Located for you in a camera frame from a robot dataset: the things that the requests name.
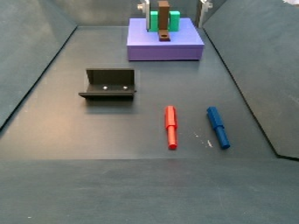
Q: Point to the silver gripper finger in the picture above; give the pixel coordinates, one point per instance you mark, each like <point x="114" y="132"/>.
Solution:
<point x="145" y="7"/>
<point x="206" y="5"/>

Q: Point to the blue peg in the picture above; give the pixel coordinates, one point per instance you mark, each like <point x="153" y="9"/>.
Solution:
<point x="217" y="124"/>

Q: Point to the black angle fixture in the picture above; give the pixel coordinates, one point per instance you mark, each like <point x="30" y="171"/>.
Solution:
<point x="110" y="83"/>

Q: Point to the green block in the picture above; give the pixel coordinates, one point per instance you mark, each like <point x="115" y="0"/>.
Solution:
<point x="173" y="21"/>

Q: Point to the purple base block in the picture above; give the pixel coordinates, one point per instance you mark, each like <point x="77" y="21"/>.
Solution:
<point x="145" y="47"/>

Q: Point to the red peg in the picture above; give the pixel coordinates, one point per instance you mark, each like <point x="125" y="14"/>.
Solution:
<point x="172" y="126"/>

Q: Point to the brown L-shaped bracket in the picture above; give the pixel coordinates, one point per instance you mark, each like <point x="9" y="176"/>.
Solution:
<point x="164" y="14"/>

